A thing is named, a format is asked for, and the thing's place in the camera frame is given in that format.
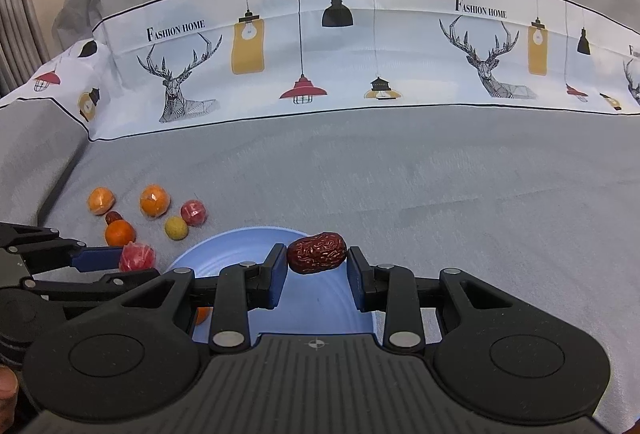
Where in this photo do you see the light blue plate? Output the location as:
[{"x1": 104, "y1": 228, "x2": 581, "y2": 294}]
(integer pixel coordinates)
[{"x1": 165, "y1": 225, "x2": 377, "y2": 345}]

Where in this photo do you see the red ball fruit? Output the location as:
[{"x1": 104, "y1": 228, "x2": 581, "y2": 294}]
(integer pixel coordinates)
[
  {"x1": 180, "y1": 199, "x2": 208, "y2": 227},
  {"x1": 118, "y1": 243, "x2": 157, "y2": 272}
]

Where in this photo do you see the person's left hand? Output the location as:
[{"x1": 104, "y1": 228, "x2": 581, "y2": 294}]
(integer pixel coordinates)
[{"x1": 0, "y1": 364, "x2": 20, "y2": 402}]

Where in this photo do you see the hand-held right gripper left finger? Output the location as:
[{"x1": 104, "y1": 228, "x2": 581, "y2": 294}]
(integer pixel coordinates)
[{"x1": 119, "y1": 243, "x2": 289, "y2": 353}]

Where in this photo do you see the plastic orange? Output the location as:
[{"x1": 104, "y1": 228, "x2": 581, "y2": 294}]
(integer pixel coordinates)
[
  {"x1": 87, "y1": 187, "x2": 117, "y2": 216},
  {"x1": 139, "y1": 184, "x2": 171, "y2": 218}
]

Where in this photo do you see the grey curtain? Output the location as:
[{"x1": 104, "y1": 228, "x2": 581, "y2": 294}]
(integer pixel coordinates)
[{"x1": 0, "y1": 0, "x2": 52, "y2": 96}]

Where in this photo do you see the large red date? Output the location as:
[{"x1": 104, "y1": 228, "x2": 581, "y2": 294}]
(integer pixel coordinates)
[{"x1": 286, "y1": 231, "x2": 347, "y2": 275}]

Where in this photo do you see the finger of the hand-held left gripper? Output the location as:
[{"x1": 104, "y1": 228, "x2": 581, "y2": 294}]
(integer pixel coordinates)
[
  {"x1": 22, "y1": 270, "x2": 161, "y2": 308},
  {"x1": 0, "y1": 223, "x2": 124, "y2": 274}
]

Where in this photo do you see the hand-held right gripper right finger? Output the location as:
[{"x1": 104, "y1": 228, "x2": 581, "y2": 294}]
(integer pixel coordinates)
[{"x1": 346, "y1": 245, "x2": 521, "y2": 351}]

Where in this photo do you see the yellow round fruit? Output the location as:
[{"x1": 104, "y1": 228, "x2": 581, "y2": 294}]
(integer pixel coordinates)
[{"x1": 164, "y1": 216, "x2": 190, "y2": 241}]

